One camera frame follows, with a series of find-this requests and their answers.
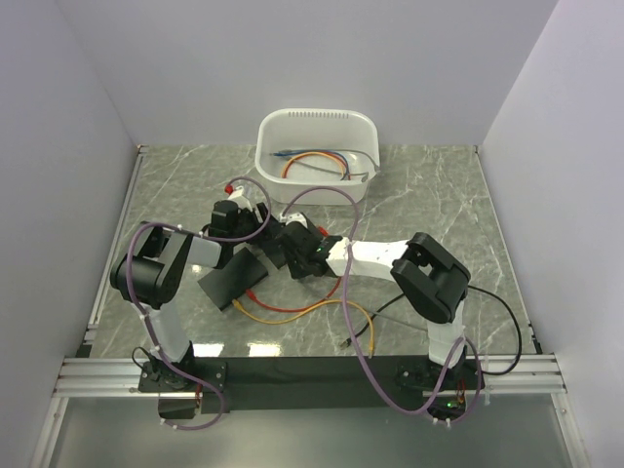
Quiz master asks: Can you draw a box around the black cable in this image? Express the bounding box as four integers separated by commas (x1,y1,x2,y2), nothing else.
338,286,523,375

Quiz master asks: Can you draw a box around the aluminium rail frame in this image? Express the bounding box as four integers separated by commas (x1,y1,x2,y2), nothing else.
51,145,571,467

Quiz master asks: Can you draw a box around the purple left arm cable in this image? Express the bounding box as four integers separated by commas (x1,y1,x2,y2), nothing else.
125,175,269,431

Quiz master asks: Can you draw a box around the orange cable in bin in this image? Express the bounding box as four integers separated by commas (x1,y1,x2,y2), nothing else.
285,151,352,180

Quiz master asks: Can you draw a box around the white plastic bin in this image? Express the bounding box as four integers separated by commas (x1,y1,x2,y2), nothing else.
254,108,380,206

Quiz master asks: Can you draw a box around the blue cable in bin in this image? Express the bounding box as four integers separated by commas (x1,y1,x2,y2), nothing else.
270,148,350,170

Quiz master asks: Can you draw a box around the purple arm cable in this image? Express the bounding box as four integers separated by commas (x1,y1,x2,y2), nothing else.
280,183,485,430
125,175,269,431

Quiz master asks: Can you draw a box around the yellow ethernet cable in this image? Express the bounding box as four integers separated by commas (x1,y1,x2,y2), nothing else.
232,297,376,360

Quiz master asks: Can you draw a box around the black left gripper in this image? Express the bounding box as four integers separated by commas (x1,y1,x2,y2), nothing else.
229,203,282,246

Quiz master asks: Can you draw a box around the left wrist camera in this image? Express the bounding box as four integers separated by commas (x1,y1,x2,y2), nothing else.
225,184,253,210

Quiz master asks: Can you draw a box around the black network switch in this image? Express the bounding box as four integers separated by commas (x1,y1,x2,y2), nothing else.
198,248,268,311
259,220,303,268

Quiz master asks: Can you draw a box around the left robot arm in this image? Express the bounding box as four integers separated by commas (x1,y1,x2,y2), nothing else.
109,200,280,392

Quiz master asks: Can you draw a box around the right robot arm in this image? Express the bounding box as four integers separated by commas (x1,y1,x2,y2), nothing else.
277,221,471,389

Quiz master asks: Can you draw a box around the red ethernet cable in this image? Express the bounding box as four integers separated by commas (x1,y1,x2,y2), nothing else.
246,226,342,313

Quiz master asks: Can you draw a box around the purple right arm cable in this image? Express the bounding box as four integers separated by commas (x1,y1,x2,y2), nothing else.
280,183,485,430

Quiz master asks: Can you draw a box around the grey cable in bin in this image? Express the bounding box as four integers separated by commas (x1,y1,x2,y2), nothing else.
301,146,380,184

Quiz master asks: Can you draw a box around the red cable in bin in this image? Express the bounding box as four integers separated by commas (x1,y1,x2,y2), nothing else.
282,151,352,180

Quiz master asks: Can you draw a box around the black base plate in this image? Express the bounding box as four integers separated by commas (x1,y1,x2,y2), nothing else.
138,355,488,415

